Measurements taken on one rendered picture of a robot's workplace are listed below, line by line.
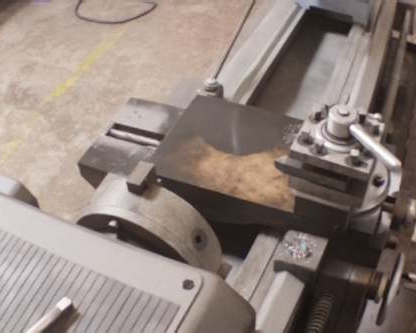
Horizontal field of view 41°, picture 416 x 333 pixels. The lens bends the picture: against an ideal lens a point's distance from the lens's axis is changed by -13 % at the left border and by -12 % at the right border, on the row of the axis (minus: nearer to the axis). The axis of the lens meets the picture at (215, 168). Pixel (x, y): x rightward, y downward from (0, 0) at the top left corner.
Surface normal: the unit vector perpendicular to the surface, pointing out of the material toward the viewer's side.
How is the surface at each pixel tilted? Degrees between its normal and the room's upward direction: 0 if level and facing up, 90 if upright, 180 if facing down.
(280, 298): 36
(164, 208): 22
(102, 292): 0
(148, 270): 0
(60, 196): 0
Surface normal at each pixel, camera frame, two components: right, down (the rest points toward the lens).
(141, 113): -0.01, -0.73
